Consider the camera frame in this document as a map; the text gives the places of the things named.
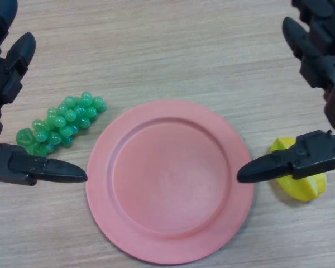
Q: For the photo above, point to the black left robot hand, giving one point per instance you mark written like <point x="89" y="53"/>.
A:
<point x="14" y="166"/>

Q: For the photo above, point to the yellow starfruit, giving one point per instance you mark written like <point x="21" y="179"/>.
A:
<point x="304" y="190"/>

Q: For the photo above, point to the green grape bunch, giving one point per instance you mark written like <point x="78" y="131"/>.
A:
<point x="69" y="114"/>

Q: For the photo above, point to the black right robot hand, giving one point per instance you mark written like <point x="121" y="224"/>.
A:
<point x="315" y="153"/>

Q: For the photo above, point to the pink round plate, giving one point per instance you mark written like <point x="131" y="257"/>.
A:
<point x="170" y="181"/>

